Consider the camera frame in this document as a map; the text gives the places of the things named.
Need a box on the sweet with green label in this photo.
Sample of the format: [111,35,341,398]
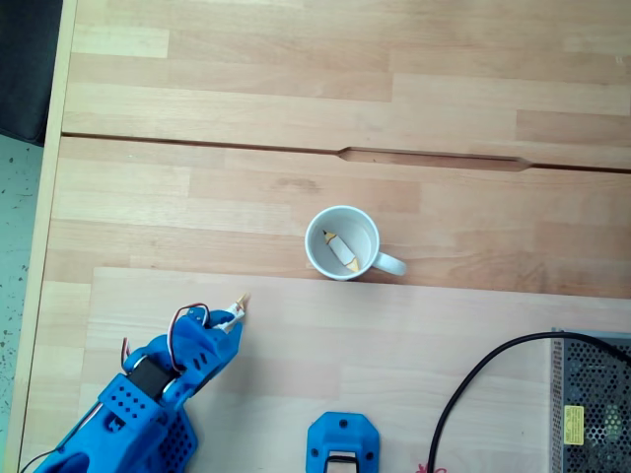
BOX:
[215,293,252,334]

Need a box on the wrapped sweet with pointed ends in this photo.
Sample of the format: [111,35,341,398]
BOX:
[322,229,361,272]

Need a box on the white ceramic mug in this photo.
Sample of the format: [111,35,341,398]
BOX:
[304,205,408,281]

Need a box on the light wooden board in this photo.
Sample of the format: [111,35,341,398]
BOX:
[81,267,631,473]

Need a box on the black furniture piece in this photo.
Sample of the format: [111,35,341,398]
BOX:
[0,0,65,147]

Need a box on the perforated metal power supply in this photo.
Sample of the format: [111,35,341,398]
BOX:
[549,327,631,473]

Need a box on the red white black servo wire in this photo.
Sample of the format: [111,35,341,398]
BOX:
[120,303,209,376]

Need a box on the blue printed mount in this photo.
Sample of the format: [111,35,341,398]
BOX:
[306,411,382,473]

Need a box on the thick black cable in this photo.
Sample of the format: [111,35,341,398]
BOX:
[426,332,631,473]

